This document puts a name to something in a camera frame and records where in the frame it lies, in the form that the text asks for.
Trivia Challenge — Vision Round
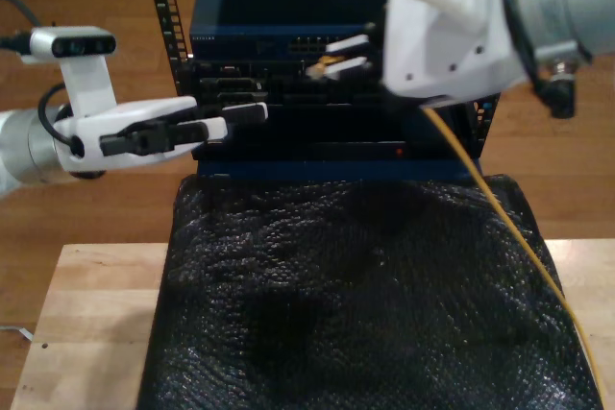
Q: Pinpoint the grey flat strip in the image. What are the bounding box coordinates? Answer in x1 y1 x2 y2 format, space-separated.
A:
0 326 37 342

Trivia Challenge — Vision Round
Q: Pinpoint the gripper black connector cable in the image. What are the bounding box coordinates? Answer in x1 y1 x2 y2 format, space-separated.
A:
37 82 86 160
484 0 578 119

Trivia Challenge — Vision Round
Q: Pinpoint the blue device with white label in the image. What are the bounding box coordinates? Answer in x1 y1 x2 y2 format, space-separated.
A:
196 105 483 181

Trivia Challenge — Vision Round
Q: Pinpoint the yellow network cable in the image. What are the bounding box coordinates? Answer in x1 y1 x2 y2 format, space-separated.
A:
306 57 607 410

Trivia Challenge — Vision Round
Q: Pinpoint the black bubble wrap mat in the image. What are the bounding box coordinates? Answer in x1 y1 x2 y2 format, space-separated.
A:
136 172 607 410

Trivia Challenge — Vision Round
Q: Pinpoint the black perforated rack upright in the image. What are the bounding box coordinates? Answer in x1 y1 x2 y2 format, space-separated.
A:
141 0 198 100
468 90 504 160

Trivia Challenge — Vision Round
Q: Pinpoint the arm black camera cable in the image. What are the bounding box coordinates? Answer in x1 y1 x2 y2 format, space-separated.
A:
0 0 35 54

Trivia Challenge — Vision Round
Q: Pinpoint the black rack server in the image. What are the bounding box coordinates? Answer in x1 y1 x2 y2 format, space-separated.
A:
189 58 385 107

